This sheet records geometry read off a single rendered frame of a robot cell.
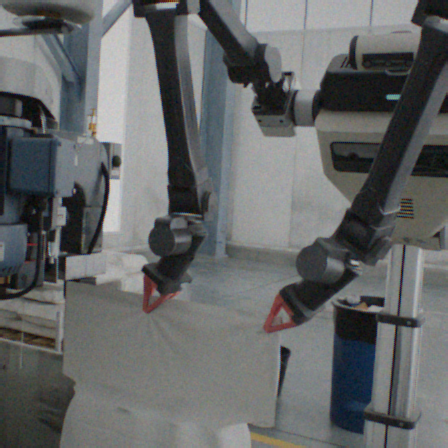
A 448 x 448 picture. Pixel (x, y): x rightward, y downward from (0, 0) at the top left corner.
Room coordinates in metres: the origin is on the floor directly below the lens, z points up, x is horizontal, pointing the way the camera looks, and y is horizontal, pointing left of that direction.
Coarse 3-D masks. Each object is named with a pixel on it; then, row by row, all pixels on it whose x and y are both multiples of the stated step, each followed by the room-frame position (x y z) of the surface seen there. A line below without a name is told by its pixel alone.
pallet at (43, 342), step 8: (0, 328) 4.22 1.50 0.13; (0, 336) 4.06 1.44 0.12; (8, 336) 4.06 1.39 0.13; (16, 336) 4.03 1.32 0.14; (24, 336) 4.03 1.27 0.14; (32, 336) 4.04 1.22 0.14; (40, 336) 4.11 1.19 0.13; (32, 344) 3.94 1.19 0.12; (40, 344) 3.92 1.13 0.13; (48, 344) 3.89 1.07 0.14
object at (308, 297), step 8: (304, 280) 1.06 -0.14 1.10; (288, 288) 1.05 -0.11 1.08; (296, 288) 1.06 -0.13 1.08; (304, 288) 1.05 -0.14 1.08; (312, 288) 1.04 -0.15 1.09; (320, 288) 1.03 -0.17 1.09; (328, 288) 1.03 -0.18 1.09; (288, 296) 1.04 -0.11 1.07; (296, 296) 1.05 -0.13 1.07; (304, 296) 1.05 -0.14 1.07; (312, 296) 1.04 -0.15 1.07; (320, 296) 1.04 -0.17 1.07; (328, 296) 1.04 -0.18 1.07; (296, 304) 1.03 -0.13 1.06; (304, 304) 1.05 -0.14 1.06; (312, 304) 1.05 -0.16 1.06; (320, 304) 1.05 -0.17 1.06; (296, 312) 1.03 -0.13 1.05; (304, 312) 1.03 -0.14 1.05; (312, 312) 1.05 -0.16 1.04
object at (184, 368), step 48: (96, 288) 1.28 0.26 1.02; (96, 336) 1.28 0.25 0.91; (144, 336) 1.22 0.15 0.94; (192, 336) 1.17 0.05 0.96; (240, 336) 1.13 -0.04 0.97; (96, 384) 1.27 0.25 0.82; (144, 384) 1.22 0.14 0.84; (192, 384) 1.17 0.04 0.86; (240, 384) 1.13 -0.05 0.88; (96, 432) 1.17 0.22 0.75; (144, 432) 1.13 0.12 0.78; (192, 432) 1.10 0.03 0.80; (240, 432) 1.14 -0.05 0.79
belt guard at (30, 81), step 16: (0, 64) 0.92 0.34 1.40; (16, 64) 0.93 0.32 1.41; (32, 64) 0.96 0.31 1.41; (0, 80) 0.92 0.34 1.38; (16, 80) 0.93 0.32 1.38; (32, 80) 0.96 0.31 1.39; (16, 96) 1.07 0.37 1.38; (32, 96) 0.96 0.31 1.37; (48, 96) 1.14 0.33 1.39; (32, 112) 1.34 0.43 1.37; (48, 112) 1.34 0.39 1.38
